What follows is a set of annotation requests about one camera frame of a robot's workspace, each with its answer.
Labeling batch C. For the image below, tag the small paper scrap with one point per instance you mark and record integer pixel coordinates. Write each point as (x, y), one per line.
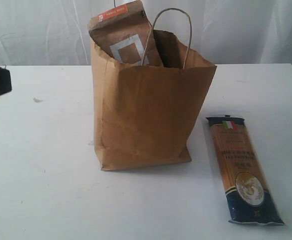
(37, 100)

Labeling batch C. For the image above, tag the brown kraft coffee pouch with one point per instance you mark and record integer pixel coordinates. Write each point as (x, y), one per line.
(124, 33)

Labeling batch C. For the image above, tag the brown paper shopping bag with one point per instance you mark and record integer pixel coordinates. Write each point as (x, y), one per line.
(144, 114)

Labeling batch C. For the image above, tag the spaghetti packet dark blue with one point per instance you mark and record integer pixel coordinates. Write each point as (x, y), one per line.
(248, 197)

